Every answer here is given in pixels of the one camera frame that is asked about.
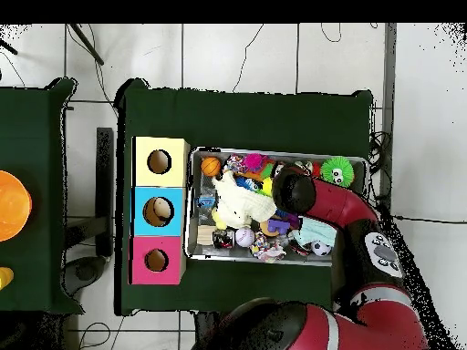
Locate black tripod leg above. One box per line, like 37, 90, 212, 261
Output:
68, 23, 105, 67
0, 37, 18, 56

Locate thin black floor cable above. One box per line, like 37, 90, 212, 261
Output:
232, 23, 265, 94

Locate pink spiky ball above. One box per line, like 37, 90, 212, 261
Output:
243, 152, 265, 173

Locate black cable bundle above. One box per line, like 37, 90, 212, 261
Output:
368, 130, 393, 176

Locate black upright panel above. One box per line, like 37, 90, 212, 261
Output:
95, 127, 115, 258

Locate orange toy basketball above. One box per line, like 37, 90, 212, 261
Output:
200, 156, 223, 179

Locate black cable with connector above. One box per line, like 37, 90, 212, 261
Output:
390, 213, 467, 224

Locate wooden box with three holes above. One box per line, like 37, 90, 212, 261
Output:
129, 136, 192, 286

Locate shallow metal mesh bin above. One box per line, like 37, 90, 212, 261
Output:
183, 146, 368, 269

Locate small toy soccer ball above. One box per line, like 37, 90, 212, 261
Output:
310, 240, 332, 257

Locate white toy baseball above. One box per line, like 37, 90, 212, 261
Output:
233, 226, 255, 248

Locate crushed black drink can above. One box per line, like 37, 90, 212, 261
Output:
212, 228, 235, 250

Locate cream yellow cloth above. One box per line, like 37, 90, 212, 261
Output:
211, 169, 278, 230

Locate orange bowl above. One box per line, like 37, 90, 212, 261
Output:
0, 170, 33, 242

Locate small yellow object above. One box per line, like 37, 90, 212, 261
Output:
0, 266, 15, 291

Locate crushed clear water bottle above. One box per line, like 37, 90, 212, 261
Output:
196, 189, 218, 225

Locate dark green table cloth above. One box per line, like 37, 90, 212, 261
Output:
0, 77, 85, 314
113, 77, 374, 324

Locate green spiky ball with eyes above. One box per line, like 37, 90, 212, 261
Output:
320, 155, 356, 189

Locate mint green cloth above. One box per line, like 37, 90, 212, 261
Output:
291, 216, 338, 249

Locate grey floor cable cover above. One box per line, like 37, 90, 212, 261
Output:
375, 23, 398, 220

